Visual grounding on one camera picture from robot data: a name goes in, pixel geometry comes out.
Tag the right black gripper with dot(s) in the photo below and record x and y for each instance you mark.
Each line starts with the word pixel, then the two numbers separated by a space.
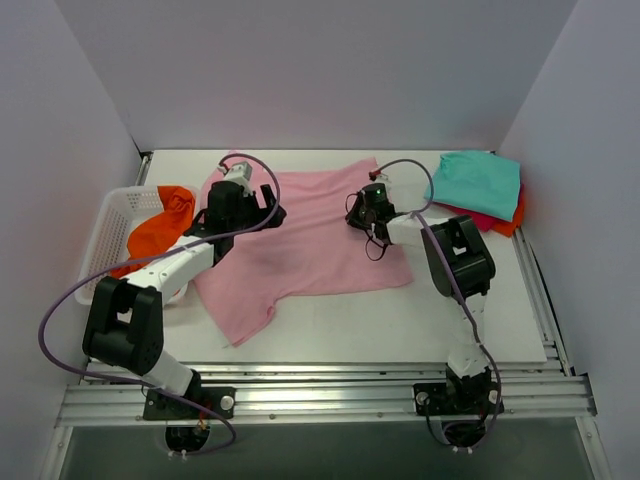
pixel 357 214

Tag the pink t shirt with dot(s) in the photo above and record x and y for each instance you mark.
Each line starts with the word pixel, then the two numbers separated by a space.
pixel 314 252

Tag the orange t shirt in basket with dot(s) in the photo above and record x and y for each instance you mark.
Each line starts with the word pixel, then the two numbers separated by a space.
pixel 160 232

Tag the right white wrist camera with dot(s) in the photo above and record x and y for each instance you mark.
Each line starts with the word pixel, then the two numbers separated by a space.
pixel 405 185

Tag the orange folded t shirt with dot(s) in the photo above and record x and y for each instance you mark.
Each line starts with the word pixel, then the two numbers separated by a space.
pixel 507 229

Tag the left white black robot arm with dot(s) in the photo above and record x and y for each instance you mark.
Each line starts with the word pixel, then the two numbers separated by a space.
pixel 125 324

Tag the teal folded t shirt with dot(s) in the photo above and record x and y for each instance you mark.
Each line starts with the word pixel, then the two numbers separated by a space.
pixel 478 181

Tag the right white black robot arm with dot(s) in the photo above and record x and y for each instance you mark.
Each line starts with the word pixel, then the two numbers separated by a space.
pixel 461 269

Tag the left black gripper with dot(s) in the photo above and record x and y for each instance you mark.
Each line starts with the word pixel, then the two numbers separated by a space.
pixel 262 208

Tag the magenta folded t shirt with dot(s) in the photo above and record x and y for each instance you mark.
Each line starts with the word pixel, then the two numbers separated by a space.
pixel 483 222

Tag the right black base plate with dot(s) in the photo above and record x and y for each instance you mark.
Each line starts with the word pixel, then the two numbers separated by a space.
pixel 439 399

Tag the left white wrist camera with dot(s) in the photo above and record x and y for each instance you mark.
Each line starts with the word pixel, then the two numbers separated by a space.
pixel 239 173

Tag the white plastic basket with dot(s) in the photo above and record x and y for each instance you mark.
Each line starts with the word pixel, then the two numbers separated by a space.
pixel 123 210

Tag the aluminium rail frame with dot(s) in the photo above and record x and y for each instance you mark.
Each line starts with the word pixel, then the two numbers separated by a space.
pixel 325 391

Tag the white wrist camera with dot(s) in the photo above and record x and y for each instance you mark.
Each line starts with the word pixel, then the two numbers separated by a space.
pixel 239 173
pixel 405 185

